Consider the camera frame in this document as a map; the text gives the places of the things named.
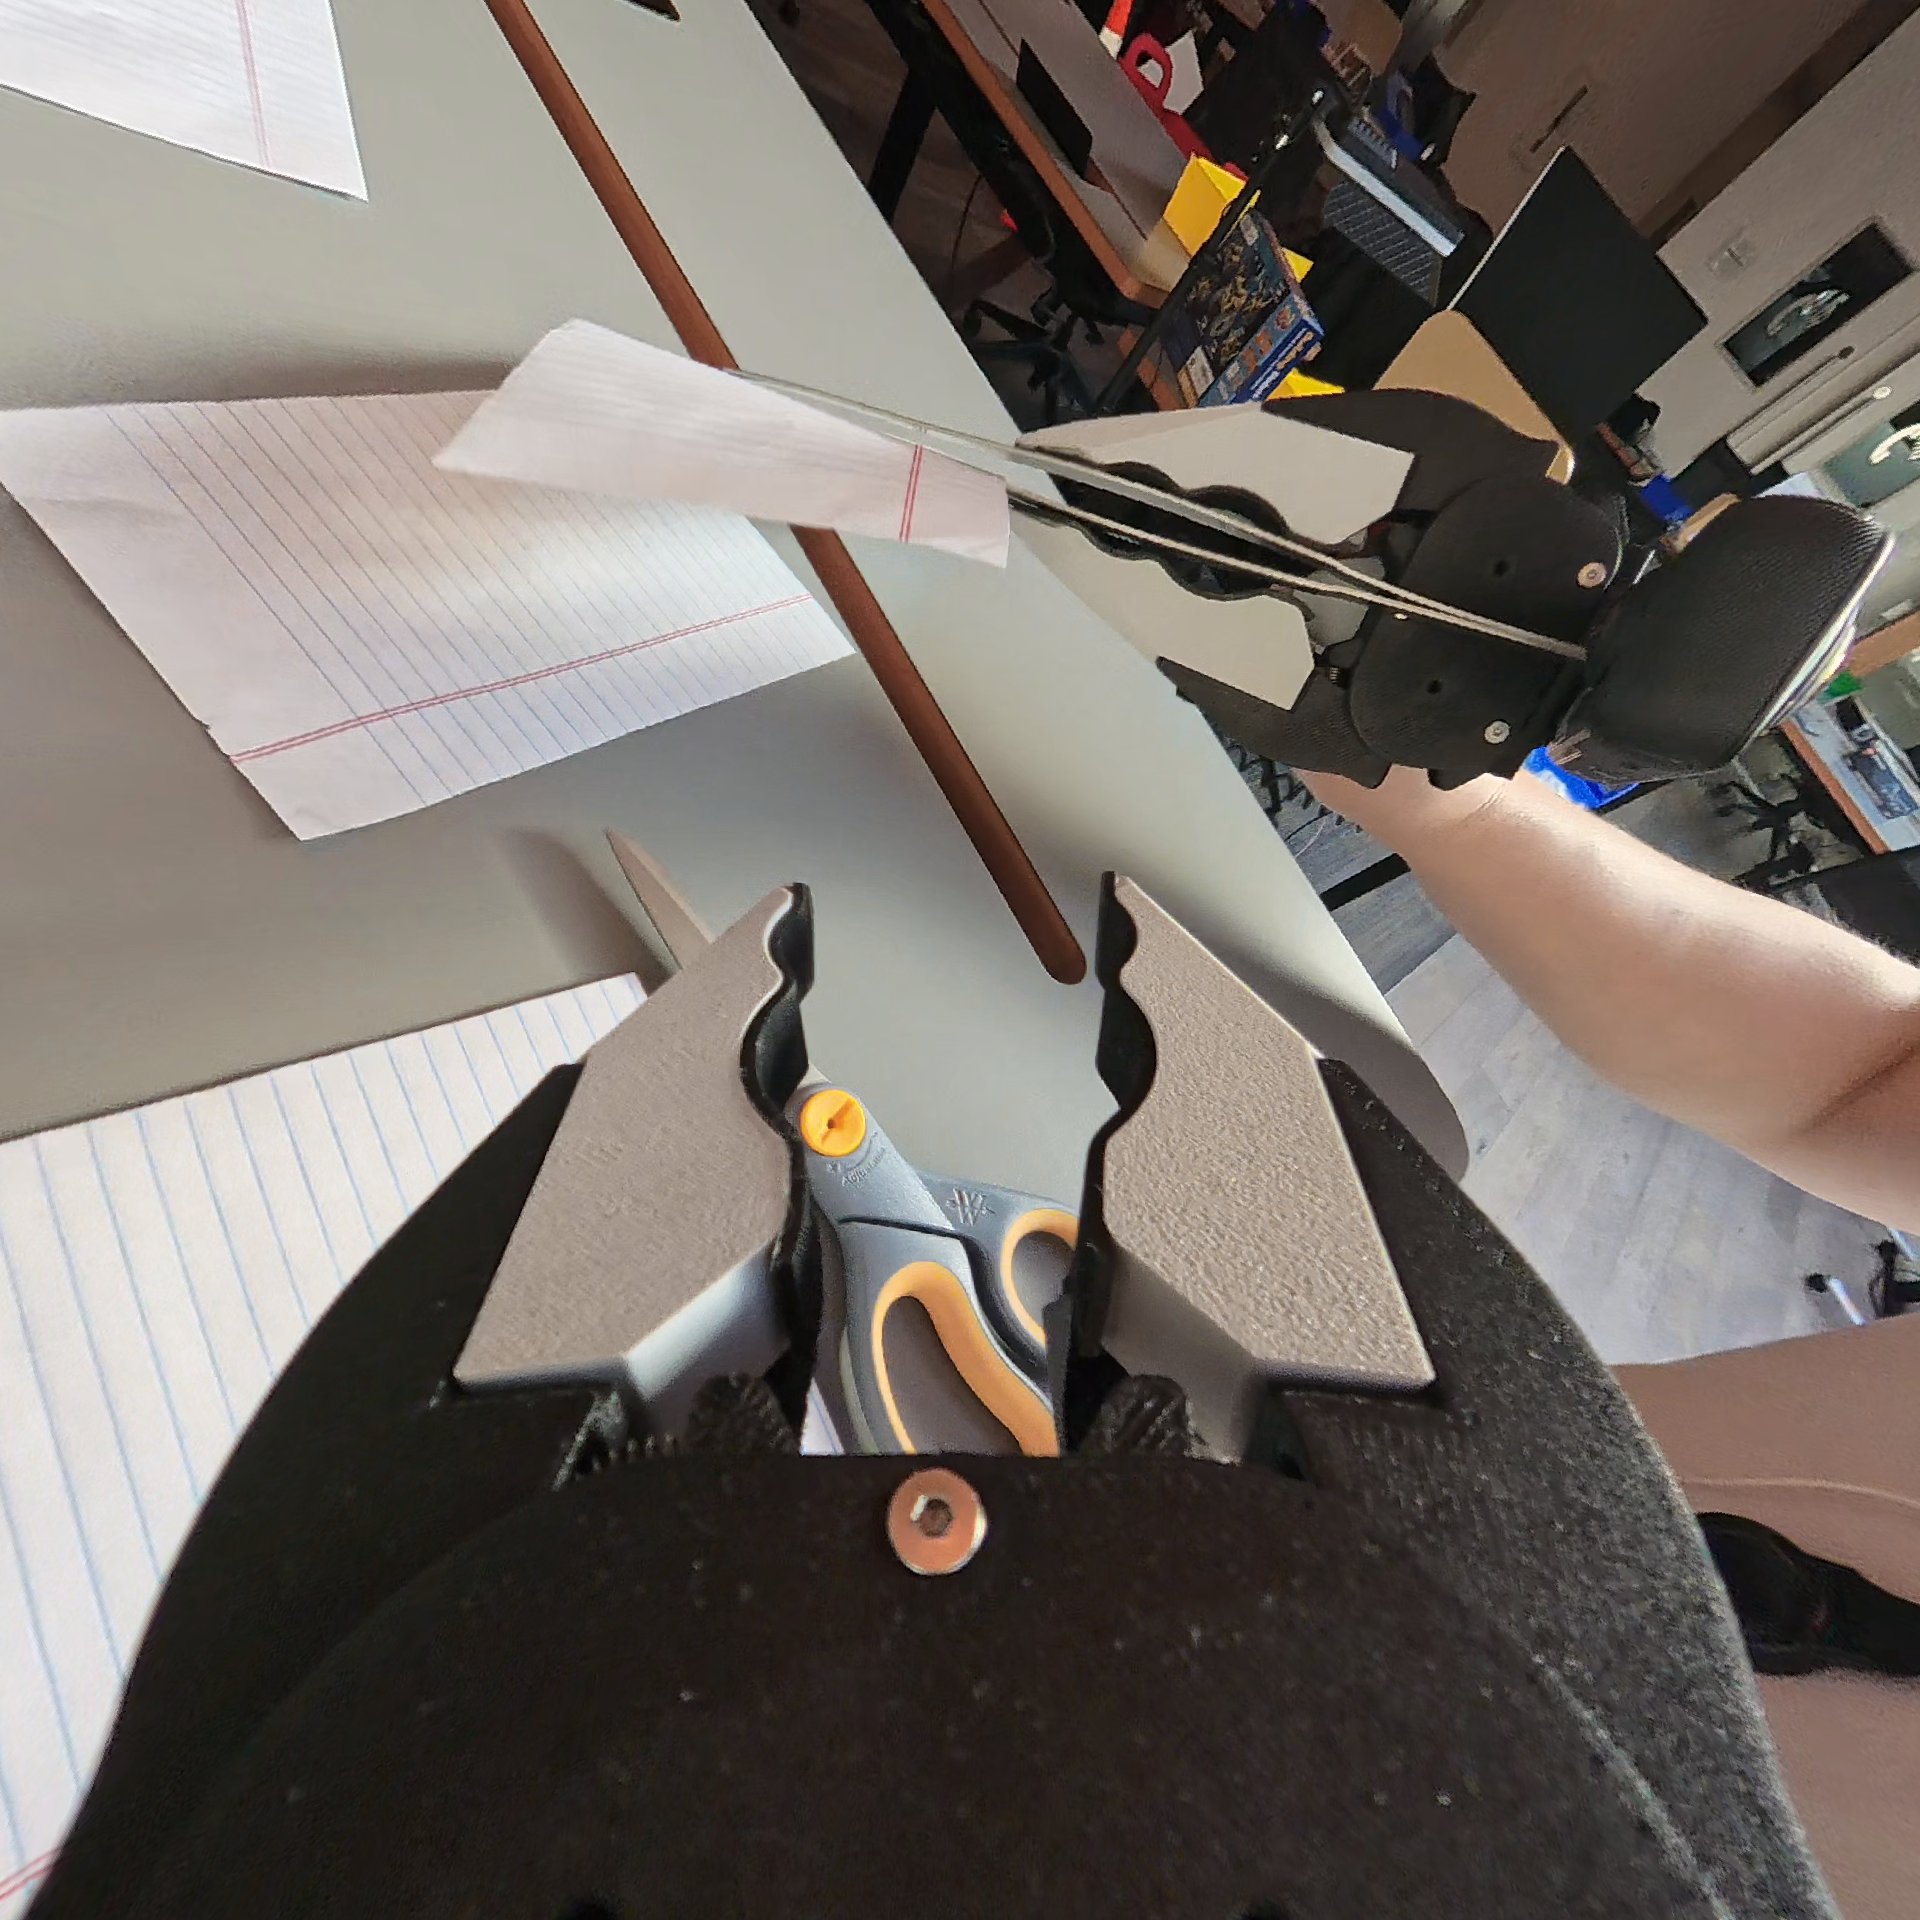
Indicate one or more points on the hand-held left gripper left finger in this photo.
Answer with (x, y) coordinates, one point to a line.
(630, 1201)

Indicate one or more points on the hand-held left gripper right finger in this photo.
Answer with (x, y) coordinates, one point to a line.
(1260, 1230)

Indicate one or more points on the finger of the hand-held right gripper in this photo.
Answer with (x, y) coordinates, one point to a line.
(1200, 631)
(1260, 451)

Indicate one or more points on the white lined notepad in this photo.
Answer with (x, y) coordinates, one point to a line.
(180, 75)
(180, 1275)

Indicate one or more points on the lined paper sheet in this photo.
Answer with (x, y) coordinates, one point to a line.
(374, 600)
(675, 434)

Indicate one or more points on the person's right forearm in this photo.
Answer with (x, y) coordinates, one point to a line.
(1724, 1021)

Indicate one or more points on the blue printed box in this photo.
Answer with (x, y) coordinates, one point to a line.
(1253, 309)

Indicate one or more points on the yellow box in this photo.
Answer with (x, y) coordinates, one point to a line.
(1200, 202)

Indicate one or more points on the grey orange scissors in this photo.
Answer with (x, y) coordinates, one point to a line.
(930, 1245)

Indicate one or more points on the black monitor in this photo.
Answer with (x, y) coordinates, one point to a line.
(1575, 285)

